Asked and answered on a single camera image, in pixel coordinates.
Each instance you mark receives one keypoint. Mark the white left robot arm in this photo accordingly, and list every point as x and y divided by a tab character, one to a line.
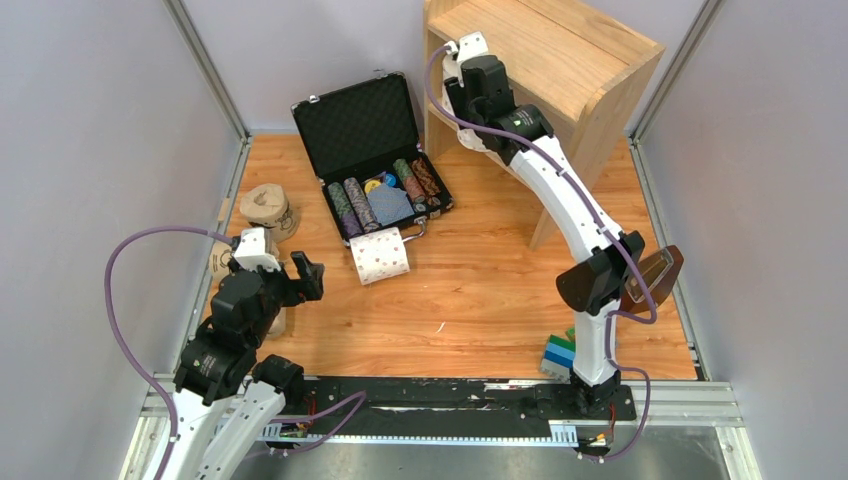
224	396

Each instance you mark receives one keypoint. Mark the floral toilet roll two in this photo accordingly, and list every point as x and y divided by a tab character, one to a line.
379	255

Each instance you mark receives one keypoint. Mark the brown wrapped roll upright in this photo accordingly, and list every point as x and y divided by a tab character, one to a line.
268	206

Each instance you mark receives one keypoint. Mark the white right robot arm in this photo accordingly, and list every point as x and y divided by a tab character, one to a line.
604	254

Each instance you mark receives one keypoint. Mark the black poker chip case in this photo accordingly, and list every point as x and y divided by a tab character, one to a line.
369	131

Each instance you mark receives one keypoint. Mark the blue green block stack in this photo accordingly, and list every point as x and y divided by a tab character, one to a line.
558	358

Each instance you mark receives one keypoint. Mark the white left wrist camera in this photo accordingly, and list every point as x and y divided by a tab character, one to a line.
255	251

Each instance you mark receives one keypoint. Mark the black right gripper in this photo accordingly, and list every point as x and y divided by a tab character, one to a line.
456	94

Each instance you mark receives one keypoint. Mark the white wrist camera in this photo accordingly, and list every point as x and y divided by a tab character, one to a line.
255	251
465	48

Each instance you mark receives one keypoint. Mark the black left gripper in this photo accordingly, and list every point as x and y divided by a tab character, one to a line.
309	286

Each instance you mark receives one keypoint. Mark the wooden shelf unit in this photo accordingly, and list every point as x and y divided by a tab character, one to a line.
585	70

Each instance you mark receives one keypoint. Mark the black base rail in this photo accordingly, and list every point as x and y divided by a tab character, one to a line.
449	408

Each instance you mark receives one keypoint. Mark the brown metronome with glass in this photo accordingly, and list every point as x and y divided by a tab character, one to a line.
660	270

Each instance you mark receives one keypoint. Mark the brown wrapped roll lying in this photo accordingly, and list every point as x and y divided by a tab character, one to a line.
218	261

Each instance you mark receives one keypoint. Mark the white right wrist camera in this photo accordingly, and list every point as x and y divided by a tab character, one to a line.
465	48

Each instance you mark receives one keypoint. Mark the brown roll labelled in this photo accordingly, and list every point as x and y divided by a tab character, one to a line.
277	326

